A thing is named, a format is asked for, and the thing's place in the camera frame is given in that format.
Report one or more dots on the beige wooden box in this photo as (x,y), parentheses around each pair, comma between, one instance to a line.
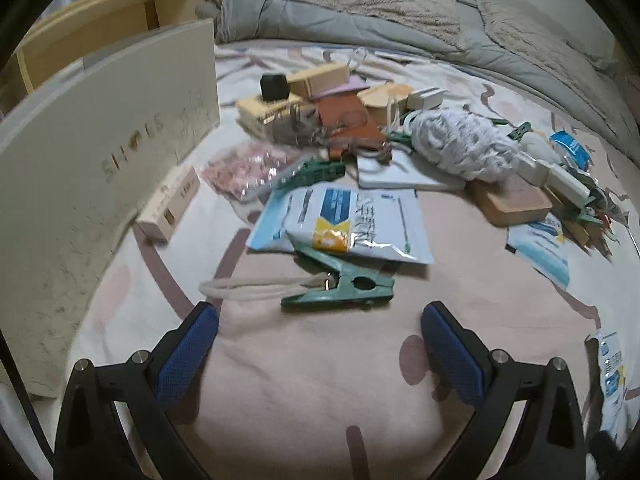
(313,81)

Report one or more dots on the cartoon bear blanket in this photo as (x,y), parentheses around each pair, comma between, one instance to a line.
(352,393)

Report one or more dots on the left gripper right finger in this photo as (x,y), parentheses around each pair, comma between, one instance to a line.
(548,443)

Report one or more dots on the wooden bedside shelf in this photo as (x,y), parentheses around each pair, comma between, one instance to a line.
(78,29)

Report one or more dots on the blue white medicine sachet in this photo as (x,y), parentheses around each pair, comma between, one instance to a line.
(377,224)

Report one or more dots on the small cream carton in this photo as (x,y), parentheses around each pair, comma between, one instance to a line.
(166,207)

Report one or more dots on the black small cube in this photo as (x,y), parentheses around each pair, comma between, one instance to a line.
(274,87)

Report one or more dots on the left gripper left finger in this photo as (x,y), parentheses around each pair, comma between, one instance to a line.
(90,441)

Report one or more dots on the yellow gold box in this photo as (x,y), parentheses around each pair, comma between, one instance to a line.
(254,114)

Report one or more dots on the brown leather pouch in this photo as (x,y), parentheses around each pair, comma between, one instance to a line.
(349,129)

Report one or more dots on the white shoe box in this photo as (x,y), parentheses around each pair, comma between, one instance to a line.
(79,158)

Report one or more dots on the white crochet yarn ball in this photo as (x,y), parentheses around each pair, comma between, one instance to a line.
(462,144)

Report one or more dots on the white tile coaster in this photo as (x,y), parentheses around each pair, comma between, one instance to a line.
(405,171)

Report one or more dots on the white adapter block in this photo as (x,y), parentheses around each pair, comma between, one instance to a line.
(425,99)

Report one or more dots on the tan wooden case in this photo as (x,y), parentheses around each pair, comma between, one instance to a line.
(385,100)

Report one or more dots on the pink wooden block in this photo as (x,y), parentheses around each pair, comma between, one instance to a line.
(510,202)

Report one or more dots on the blue wipes packet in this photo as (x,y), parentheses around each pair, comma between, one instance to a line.
(570,151)

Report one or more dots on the pink beads bag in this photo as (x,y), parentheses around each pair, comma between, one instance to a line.
(249,169)

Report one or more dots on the green clothes peg with loop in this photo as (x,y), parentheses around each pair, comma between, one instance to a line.
(339,284)

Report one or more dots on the grey folded duvet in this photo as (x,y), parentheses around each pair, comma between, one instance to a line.
(492,38)

